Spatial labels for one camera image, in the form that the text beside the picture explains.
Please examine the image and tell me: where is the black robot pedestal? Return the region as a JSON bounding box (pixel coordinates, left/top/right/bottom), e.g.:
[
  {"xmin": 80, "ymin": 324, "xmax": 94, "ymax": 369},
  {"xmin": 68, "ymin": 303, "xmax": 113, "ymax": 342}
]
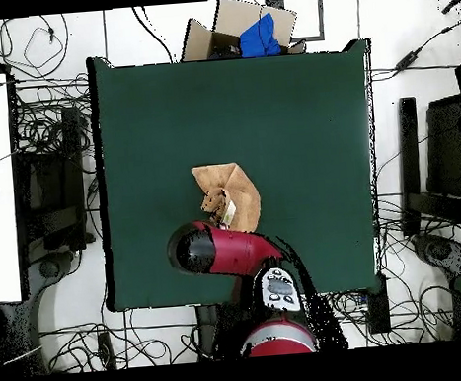
[{"xmin": 194, "ymin": 300, "xmax": 249, "ymax": 362}]

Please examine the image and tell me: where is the brown cardboard box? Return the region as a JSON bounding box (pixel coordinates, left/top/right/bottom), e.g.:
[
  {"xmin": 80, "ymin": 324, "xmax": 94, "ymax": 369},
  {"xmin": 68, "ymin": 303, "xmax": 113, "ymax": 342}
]
[{"xmin": 175, "ymin": 0, "xmax": 308, "ymax": 64}]

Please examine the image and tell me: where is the black cable tangle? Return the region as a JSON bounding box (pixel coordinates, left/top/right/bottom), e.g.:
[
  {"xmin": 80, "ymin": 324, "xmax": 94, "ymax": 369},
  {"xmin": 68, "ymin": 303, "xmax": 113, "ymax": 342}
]
[
  {"xmin": 372, "ymin": 188, "xmax": 461, "ymax": 345},
  {"xmin": 38, "ymin": 303, "xmax": 201, "ymax": 374},
  {"xmin": 7, "ymin": 70, "xmax": 96, "ymax": 165}
]

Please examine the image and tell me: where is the grey looped cable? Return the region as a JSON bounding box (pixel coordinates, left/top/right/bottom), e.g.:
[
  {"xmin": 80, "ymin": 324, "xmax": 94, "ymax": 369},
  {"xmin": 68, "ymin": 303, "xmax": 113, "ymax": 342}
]
[{"xmin": 0, "ymin": 12, "xmax": 73, "ymax": 83}]

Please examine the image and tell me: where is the blue cloth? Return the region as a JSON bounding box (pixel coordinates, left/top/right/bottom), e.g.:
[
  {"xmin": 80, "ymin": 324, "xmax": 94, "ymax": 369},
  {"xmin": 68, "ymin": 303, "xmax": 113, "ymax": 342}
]
[{"xmin": 237, "ymin": 12, "xmax": 283, "ymax": 59}]

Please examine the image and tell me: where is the orange terry towel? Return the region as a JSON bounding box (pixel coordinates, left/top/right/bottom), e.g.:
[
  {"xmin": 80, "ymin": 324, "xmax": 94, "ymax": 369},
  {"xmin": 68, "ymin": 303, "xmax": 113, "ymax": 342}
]
[{"xmin": 190, "ymin": 160, "xmax": 265, "ymax": 238}]

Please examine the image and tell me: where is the black power adapter with cable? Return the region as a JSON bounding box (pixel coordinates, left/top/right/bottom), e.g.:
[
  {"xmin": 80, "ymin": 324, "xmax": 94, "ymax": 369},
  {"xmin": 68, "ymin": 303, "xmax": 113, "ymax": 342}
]
[{"xmin": 365, "ymin": 13, "xmax": 461, "ymax": 83}]

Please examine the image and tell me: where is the black equipment stand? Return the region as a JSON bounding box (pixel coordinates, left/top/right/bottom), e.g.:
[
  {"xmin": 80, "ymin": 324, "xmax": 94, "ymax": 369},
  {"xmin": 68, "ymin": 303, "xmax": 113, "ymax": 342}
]
[
  {"xmin": 9, "ymin": 104, "xmax": 98, "ymax": 256},
  {"xmin": 391, "ymin": 92, "xmax": 461, "ymax": 238}
]

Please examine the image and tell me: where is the dark green table cloth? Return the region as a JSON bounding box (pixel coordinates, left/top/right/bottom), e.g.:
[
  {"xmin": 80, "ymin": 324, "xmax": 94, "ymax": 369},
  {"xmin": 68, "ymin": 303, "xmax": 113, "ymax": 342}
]
[{"xmin": 85, "ymin": 35, "xmax": 390, "ymax": 313}]

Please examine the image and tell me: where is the black power strip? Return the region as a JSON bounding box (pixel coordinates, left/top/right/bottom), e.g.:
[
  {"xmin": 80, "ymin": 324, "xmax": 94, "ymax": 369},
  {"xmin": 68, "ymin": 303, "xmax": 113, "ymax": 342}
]
[{"xmin": 364, "ymin": 272, "xmax": 392, "ymax": 335}]

